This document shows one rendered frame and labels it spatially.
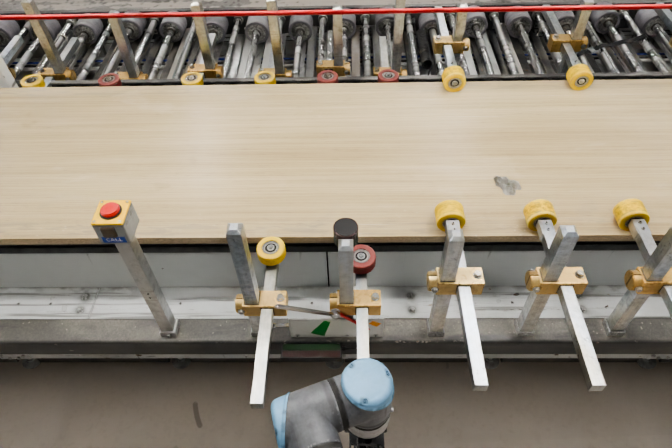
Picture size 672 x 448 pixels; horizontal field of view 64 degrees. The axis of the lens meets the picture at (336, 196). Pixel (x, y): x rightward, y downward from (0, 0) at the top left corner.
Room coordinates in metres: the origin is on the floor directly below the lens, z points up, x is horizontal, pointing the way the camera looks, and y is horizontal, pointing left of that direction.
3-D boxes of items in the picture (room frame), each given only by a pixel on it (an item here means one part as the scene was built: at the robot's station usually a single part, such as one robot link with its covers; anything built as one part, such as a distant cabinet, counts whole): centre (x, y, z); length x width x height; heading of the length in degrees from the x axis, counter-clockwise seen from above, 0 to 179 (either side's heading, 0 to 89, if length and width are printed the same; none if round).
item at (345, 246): (0.76, -0.02, 0.87); 0.03 x 0.03 x 0.48; 88
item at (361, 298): (0.76, -0.04, 0.85); 0.13 x 0.06 x 0.05; 88
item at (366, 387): (0.39, -0.04, 1.14); 0.10 x 0.09 x 0.12; 109
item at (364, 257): (0.87, -0.06, 0.85); 0.08 x 0.08 x 0.11
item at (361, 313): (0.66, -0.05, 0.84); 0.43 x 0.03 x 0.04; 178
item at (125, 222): (0.78, 0.49, 1.18); 0.07 x 0.07 x 0.08; 88
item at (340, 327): (0.74, 0.01, 0.75); 0.26 x 0.01 x 0.10; 88
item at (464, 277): (0.75, -0.29, 0.95); 0.13 x 0.06 x 0.05; 88
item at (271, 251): (0.91, 0.19, 0.85); 0.08 x 0.08 x 0.11
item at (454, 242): (0.75, -0.27, 0.90); 0.03 x 0.03 x 0.48; 88
